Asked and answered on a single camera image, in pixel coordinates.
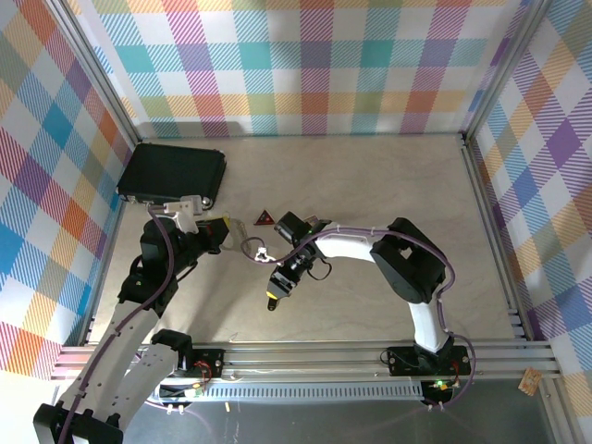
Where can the black key fob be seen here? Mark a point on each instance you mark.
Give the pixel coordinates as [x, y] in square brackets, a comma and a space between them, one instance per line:
[271, 306]

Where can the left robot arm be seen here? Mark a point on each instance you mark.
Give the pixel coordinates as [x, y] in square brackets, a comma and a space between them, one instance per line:
[139, 365]

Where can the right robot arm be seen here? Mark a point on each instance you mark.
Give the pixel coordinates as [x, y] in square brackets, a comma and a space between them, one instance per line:
[407, 263]

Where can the red triangular badge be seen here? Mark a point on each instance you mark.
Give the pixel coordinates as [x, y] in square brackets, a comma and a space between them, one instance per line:
[264, 219]

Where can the black briefcase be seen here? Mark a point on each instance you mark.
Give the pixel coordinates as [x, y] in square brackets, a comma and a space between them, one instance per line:
[171, 171]

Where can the black controller box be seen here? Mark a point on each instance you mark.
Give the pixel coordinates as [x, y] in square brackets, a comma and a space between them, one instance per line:
[180, 392]
[439, 393]

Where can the small orange circuit board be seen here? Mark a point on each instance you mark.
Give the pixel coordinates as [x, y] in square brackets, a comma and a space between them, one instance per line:
[529, 380]

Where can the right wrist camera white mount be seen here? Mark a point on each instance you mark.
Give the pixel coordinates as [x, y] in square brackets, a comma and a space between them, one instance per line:
[262, 254]

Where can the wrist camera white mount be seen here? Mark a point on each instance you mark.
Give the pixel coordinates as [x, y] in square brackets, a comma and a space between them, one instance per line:
[262, 254]
[182, 205]

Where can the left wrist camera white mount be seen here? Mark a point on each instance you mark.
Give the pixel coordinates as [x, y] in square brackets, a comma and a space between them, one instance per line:
[182, 205]

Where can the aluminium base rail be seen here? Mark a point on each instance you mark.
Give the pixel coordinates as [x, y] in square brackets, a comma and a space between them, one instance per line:
[300, 361]

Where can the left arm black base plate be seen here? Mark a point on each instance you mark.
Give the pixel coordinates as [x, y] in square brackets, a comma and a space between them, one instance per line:
[210, 358]

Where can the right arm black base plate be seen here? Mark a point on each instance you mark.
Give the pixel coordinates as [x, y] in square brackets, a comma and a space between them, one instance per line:
[402, 361]

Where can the aluminium frame post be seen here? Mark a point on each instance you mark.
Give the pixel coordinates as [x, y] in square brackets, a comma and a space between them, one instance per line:
[505, 69]
[100, 69]

